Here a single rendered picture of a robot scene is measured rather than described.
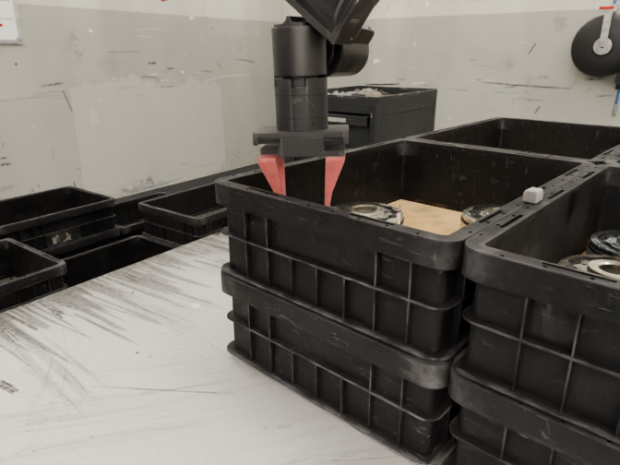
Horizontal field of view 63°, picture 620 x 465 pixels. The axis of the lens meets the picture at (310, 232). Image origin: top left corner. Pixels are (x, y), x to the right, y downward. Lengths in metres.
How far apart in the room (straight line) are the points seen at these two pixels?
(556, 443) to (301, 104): 0.37
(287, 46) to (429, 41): 3.69
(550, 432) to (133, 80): 3.60
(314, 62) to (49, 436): 0.46
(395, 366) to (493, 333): 0.10
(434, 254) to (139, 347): 0.44
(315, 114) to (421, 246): 0.21
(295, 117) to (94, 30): 3.18
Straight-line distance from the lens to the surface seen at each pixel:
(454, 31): 4.13
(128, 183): 3.84
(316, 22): 0.53
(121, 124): 3.76
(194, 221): 1.55
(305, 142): 0.53
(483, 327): 0.41
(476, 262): 0.38
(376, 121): 2.07
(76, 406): 0.64
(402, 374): 0.46
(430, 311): 0.43
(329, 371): 0.53
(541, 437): 0.43
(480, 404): 0.44
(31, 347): 0.77
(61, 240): 1.78
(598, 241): 0.66
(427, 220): 0.76
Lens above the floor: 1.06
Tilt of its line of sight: 20 degrees down
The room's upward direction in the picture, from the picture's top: straight up
